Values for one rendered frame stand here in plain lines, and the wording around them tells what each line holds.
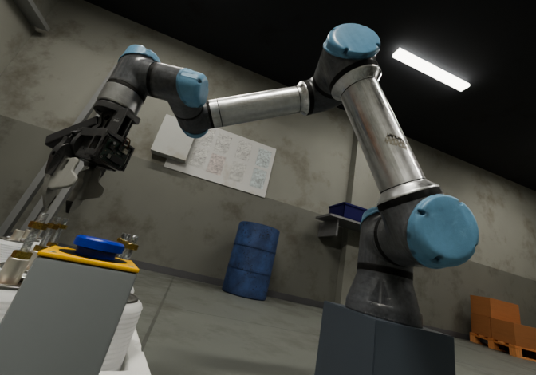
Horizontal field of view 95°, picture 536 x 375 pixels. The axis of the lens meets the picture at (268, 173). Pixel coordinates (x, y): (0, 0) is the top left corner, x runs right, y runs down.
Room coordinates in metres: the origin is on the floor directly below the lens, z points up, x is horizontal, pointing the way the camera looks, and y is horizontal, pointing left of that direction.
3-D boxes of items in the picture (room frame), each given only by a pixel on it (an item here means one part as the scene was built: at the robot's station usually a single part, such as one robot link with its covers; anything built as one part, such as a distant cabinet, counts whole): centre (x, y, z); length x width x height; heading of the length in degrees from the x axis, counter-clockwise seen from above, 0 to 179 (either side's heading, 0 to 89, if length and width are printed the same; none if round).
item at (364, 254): (0.57, -0.31, 0.47); 0.13 x 0.12 x 0.14; 179
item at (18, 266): (0.36, 0.28, 0.26); 0.02 x 0.02 x 0.03
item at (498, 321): (3.96, -4.30, 0.35); 1.18 x 0.90 x 0.69; 102
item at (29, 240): (0.36, 0.28, 0.30); 0.01 x 0.01 x 0.08
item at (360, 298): (0.58, -0.31, 0.35); 0.15 x 0.15 x 0.10
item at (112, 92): (0.46, 0.33, 0.58); 0.08 x 0.08 x 0.05
